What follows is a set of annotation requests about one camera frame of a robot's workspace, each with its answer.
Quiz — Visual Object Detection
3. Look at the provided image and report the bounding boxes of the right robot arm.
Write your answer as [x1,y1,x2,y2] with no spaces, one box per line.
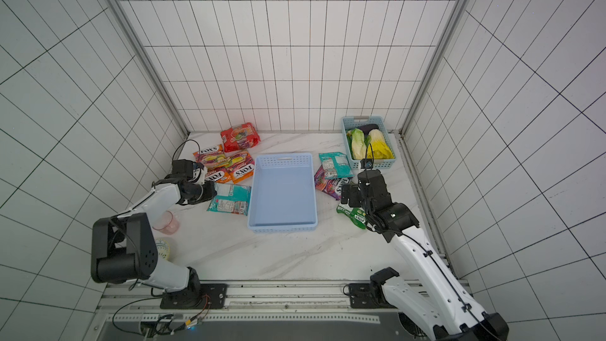
[342,169,509,340]

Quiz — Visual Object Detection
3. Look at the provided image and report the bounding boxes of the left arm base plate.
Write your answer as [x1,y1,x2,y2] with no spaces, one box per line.
[160,284,228,310]

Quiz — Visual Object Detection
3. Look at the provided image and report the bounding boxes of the yellow cabbage toy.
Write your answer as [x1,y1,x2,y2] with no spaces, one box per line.
[366,129,395,159]

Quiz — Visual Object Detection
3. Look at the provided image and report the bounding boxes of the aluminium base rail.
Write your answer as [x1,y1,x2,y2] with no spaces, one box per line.
[96,280,400,324]

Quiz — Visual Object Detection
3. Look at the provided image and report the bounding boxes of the orange Fox's candy bag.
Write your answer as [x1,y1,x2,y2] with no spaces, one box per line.
[205,151,255,184]

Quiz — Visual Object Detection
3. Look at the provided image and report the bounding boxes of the red candy bag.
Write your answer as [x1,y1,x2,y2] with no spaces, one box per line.
[220,123,260,153]

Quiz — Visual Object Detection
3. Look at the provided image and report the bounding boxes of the light blue plastic basket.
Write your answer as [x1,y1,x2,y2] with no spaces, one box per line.
[247,153,318,233]

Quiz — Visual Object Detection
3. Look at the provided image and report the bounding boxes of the green snack bag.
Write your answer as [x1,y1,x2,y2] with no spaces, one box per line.
[336,204,367,230]

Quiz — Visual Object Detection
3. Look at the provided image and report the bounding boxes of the pink yellow Fox's bag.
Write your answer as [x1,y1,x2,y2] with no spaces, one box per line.
[193,145,229,170]

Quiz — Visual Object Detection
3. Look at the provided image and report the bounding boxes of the yellow patterned bowl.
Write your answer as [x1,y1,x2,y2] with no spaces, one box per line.
[155,238,170,260]

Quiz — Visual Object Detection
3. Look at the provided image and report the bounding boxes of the teal candy bag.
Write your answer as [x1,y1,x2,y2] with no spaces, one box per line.
[208,183,252,216]
[319,152,354,179]

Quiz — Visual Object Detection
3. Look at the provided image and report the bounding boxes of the small teal vegetable basket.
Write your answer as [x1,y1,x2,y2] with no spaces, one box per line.
[341,116,396,170]

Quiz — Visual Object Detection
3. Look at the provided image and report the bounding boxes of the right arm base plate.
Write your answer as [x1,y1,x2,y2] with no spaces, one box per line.
[344,282,393,309]

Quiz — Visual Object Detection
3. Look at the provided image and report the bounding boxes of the dark eggplant toy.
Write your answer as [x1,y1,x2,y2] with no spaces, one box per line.
[358,124,380,136]

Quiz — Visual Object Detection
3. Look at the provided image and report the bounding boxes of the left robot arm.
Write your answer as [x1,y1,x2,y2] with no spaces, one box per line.
[91,159,216,292]

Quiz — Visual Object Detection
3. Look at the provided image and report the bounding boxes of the pink plastic cup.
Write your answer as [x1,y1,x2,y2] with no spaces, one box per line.
[152,211,180,235]

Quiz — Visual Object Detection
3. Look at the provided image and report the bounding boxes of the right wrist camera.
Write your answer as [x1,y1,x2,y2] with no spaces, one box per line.
[360,159,374,170]

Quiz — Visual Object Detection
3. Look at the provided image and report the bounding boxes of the green cabbage toy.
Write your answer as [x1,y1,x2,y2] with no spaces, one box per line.
[348,128,367,160]

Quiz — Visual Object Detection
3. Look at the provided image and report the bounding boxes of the purple Fox's candy bag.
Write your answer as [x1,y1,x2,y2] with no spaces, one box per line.
[314,167,351,201]

